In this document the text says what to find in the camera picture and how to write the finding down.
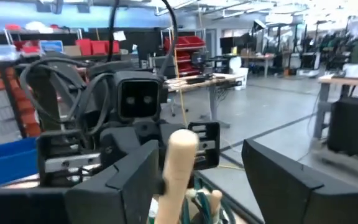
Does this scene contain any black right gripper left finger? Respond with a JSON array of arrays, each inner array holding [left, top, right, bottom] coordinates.
[[0, 139, 167, 224]]

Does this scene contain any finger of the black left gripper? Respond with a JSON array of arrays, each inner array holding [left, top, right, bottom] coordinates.
[[159, 125, 189, 141], [99, 126, 145, 170]]

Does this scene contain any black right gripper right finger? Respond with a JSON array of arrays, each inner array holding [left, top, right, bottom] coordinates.
[[242, 138, 358, 224]]

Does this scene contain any wide trowel wooden handle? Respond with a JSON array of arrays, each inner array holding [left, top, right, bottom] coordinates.
[[153, 128, 200, 224]]

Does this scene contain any narrow trowel wooden handle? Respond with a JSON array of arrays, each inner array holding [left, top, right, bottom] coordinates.
[[209, 189, 224, 218]]

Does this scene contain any cream canvas bag green trim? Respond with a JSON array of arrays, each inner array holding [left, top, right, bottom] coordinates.
[[147, 174, 241, 224]]

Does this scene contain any orange white striped barrier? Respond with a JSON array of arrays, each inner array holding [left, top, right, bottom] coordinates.
[[0, 67, 42, 138]]

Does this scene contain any wooden top work table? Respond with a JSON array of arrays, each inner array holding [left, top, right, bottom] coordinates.
[[165, 72, 246, 129], [311, 73, 358, 141]]

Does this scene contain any blue plastic bin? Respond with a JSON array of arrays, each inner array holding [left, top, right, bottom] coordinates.
[[0, 138, 39, 189]]

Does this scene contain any black equipment box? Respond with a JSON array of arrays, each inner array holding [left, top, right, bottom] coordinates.
[[327, 96, 358, 163]]

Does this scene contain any shelf with red bins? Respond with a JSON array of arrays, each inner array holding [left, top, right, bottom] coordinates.
[[162, 35, 207, 78]]

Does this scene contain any white waste bin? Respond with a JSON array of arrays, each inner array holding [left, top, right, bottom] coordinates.
[[228, 55, 249, 91]]

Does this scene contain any row of red bins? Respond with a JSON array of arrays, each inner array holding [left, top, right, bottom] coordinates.
[[74, 38, 121, 57]]

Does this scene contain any yellow hanging cable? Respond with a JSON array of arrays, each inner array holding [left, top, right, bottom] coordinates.
[[173, 29, 188, 127]]

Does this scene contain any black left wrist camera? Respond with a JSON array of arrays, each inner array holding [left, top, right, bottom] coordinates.
[[116, 70, 165, 121]]

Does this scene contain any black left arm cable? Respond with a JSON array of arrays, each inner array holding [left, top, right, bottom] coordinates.
[[19, 0, 180, 125]]

